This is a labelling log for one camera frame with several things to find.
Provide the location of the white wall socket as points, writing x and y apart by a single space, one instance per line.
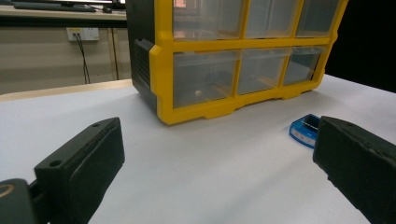
82 33

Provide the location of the yellow black drawer cabinet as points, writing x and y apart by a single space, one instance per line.
162 77

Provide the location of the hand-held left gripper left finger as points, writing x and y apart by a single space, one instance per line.
84 168

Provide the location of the clear plastic drawer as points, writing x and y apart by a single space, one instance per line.
207 18
316 17
260 73
300 65
272 17
204 79

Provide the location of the black keyboard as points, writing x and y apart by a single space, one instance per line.
53 6

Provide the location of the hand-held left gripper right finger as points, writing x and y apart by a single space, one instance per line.
358 161

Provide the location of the black computer mouse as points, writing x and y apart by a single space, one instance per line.
107 9

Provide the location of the wooden desk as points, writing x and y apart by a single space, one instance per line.
62 15

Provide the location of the blue tape dispenser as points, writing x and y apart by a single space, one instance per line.
303 132

